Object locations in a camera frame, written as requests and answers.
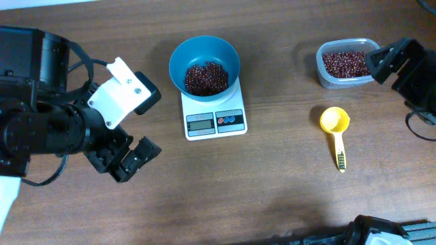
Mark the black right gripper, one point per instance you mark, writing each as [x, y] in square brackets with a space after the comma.
[403, 63]

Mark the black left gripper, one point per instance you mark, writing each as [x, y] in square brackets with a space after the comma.
[111, 154]

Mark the yellow measuring scoop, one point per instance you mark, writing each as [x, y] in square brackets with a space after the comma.
[335, 121]

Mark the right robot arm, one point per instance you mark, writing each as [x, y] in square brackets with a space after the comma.
[371, 230]

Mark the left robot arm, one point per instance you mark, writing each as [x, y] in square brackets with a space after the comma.
[50, 104]

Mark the white digital kitchen scale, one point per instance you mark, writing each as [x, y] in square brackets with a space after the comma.
[221, 118]

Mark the red beans in bowl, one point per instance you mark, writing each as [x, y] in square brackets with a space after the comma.
[206, 80]

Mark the blue plastic bowl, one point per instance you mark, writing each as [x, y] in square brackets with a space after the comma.
[198, 50]

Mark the clear plastic container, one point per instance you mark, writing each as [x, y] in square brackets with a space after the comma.
[343, 45]

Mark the red adzuki beans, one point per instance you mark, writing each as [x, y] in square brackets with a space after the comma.
[346, 64]

